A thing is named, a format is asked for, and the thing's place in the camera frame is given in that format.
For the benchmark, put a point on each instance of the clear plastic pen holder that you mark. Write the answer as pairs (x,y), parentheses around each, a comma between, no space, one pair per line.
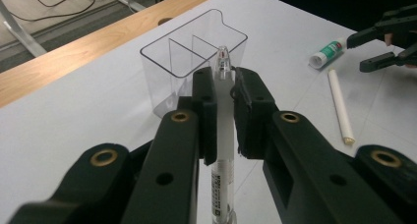
(164,83)

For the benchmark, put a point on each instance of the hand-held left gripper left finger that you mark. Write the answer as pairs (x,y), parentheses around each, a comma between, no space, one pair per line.
(177,152)

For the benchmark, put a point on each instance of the clear plastic pen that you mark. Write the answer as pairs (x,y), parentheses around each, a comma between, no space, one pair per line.
(224,125)

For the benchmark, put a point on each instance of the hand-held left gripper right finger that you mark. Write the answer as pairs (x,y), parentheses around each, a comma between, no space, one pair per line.
(288,152)

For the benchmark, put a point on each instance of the white desk frame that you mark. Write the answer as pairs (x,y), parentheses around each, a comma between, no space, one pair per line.
(19,34)

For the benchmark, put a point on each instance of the green and white glue stick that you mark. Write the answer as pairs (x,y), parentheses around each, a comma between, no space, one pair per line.
(327,50)

